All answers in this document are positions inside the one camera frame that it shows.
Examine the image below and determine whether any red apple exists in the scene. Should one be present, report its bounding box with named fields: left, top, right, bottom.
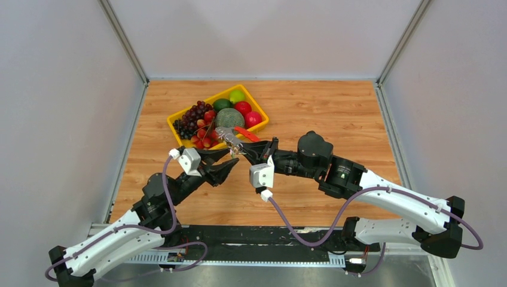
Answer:
left=234, top=101, right=252, bottom=117

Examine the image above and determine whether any pink red peach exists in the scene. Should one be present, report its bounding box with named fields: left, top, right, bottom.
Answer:
left=244, top=111, right=262, bottom=129

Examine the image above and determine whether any dark purple grape bunch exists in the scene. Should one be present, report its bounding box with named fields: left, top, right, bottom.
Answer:
left=172, top=101, right=214, bottom=140

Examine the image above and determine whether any dark green avocado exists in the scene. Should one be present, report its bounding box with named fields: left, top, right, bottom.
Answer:
left=213, top=98, right=233, bottom=112

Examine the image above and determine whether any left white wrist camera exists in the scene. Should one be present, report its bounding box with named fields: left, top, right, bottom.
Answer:
left=169, top=146, right=201, bottom=177

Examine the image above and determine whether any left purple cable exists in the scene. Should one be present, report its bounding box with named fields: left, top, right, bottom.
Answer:
left=44, top=155, right=178, bottom=283

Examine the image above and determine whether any silver keyring chain with keys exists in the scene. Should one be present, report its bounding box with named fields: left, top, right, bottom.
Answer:
left=215, top=126, right=245, bottom=156

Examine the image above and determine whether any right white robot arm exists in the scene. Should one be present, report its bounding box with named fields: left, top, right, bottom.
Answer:
left=238, top=131, right=465, bottom=258

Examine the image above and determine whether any red key tag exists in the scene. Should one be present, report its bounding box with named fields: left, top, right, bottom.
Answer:
left=233, top=126, right=260, bottom=142

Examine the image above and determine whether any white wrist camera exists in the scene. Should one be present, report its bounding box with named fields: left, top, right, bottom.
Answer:
left=169, top=146, right=201, bottom=177
left=249, top=155, right=274, bottom=202

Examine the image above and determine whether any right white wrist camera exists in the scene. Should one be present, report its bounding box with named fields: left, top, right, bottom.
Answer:
left=249, top=155, right=274, bottom=202

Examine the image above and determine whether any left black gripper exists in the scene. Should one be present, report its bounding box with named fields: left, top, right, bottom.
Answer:
left=170, top=146, right=240, bottom=206

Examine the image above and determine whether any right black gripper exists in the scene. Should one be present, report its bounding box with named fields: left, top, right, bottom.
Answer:
left=239, top=137, right=320, bottom=180

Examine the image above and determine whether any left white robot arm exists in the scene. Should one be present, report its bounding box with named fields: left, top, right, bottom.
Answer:
left=44, top=146, right=239, bottom=286

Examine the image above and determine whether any red lychee bunch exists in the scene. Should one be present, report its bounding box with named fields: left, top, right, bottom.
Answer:
left=189, top=109, right=219, bottom=149

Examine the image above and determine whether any netted green melon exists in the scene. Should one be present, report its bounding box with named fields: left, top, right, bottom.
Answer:
left=215, top=108, right=245, bottom=127

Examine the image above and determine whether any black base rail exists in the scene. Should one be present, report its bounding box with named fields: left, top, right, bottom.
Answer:
left=163, top=225, right=381, bottom=263

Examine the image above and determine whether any lime green fruit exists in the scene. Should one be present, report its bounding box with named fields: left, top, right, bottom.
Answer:
left=229, top=90, right=246, bottom=105

